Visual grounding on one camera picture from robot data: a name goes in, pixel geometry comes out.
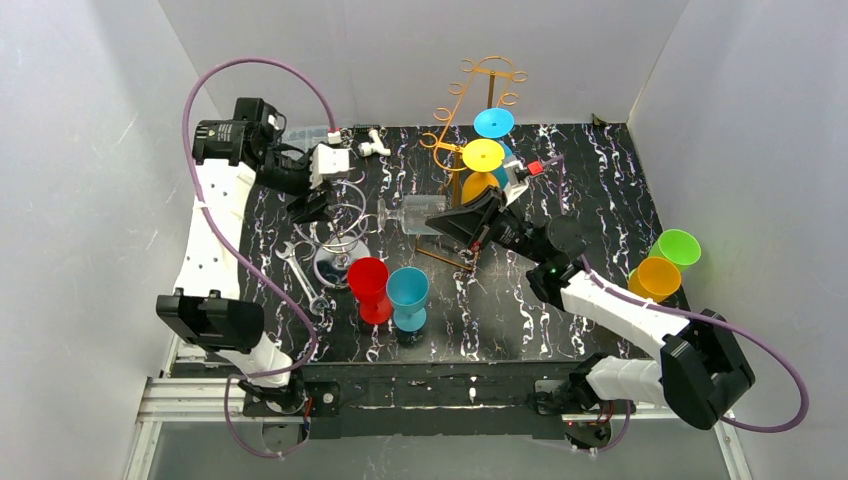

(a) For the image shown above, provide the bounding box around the silver wire glass rack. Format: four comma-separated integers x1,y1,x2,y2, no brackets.
294,179,370,290

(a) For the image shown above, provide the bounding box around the yellow plastic wine glass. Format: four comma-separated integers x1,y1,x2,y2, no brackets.
461,138,505,204

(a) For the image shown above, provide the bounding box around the clear cut glass goblet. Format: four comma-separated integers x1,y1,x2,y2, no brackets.
377,195,448,236

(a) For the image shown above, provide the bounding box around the blue plastic goblet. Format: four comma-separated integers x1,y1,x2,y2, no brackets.
473,107,514,184
386,267,430,333

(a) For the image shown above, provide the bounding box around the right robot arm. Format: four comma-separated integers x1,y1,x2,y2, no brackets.
425,187,756,430

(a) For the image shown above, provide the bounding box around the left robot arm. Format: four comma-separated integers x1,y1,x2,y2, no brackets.
155,97,350,395

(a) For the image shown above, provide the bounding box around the clear plastic organizer box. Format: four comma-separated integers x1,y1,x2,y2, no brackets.
281,126,328,151

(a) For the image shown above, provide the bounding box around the white pipe fitting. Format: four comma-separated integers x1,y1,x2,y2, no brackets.
357,129,391,157

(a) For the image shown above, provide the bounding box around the blue plastic goblet front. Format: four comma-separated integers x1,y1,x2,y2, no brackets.
386,267,430,333

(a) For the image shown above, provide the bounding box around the red plastic goblet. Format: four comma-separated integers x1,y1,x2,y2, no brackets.
347,257,393,325

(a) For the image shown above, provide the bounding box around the silver wrench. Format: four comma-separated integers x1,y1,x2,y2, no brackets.
275,241,329,315

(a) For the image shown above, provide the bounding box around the orange plastic goblet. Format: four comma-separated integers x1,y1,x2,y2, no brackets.
627,257,682,303

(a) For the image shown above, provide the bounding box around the green plastic goblet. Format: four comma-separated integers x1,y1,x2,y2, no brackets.
649,229,702,272

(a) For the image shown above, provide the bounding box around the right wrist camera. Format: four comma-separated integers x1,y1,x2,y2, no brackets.
502,160,545,206

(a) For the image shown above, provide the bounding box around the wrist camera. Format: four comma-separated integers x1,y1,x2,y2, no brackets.
310,129,351,190
502,160,545,206

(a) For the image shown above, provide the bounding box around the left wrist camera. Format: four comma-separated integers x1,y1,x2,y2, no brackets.
310,129,351,190

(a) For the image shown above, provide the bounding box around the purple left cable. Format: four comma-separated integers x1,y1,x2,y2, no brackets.
181,56,339,460

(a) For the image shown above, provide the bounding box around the purple cable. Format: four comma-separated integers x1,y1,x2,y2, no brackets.
181,56,339,460
539,155,811,455

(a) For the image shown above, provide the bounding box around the gold wire glass rack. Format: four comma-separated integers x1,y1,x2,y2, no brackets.
421,55,532,261

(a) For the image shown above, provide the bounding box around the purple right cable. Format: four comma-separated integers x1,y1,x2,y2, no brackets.
539,155,811,455

